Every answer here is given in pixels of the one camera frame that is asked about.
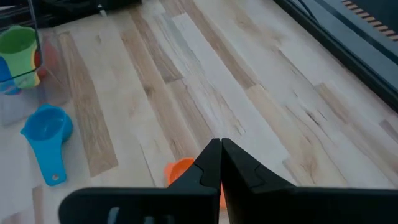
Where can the green measuring cup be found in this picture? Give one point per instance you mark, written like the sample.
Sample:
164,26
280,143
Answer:
18,53

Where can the light blue measuring cup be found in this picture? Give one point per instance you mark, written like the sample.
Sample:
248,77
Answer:
46,149

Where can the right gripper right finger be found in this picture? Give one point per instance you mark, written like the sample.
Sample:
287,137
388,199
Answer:
295,205

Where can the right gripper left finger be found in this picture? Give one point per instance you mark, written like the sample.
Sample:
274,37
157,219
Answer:
155,205

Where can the red measuring cup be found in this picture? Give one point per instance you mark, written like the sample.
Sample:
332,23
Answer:
42,73

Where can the black hazard-striped floor mat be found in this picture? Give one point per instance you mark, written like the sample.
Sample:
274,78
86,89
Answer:
385,9

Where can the clear plastic basket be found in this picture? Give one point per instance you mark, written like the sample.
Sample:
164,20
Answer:
53,93

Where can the orange measuring cup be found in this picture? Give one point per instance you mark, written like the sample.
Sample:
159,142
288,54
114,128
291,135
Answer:
177,169

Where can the black metal table frame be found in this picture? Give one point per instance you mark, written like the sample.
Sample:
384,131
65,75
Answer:
342,54

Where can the yellow measuring cup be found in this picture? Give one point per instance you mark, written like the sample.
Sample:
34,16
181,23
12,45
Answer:
36,81

